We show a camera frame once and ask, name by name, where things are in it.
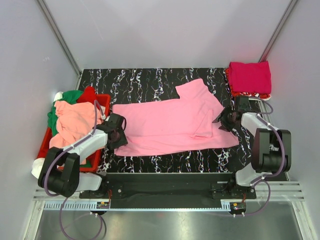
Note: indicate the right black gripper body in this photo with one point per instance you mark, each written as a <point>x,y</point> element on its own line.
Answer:
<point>226,118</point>

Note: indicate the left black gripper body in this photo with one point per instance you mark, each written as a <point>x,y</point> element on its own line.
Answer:
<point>120,140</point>

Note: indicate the pink t shirt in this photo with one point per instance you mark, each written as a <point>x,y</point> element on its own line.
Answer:
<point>186,123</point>

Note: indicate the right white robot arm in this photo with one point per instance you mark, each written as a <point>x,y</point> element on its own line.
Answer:
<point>271,152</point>

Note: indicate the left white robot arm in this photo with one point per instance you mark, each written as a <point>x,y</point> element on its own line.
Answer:
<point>61,174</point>

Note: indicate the red plastic bin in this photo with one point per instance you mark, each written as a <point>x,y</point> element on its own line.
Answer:
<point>92,162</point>

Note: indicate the folded red white t shirt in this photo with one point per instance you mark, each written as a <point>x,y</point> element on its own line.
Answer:
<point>263,96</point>

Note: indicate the salmon t shirt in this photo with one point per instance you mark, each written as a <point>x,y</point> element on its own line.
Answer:
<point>74,121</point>

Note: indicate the folded magenta t shirt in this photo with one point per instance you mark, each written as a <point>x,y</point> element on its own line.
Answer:
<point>250,77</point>

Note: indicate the red t shirt in bin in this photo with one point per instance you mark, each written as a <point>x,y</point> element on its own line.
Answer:
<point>88,95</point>

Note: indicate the black marble pattern mat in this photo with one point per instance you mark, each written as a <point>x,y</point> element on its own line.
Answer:
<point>139,85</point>

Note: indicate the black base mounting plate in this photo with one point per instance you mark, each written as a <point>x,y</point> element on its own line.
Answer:
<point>217,185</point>

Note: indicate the green t shirt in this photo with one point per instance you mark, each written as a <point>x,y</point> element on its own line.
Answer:
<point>69,97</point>

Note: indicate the white cable duct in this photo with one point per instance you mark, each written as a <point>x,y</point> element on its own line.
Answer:
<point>100,206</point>

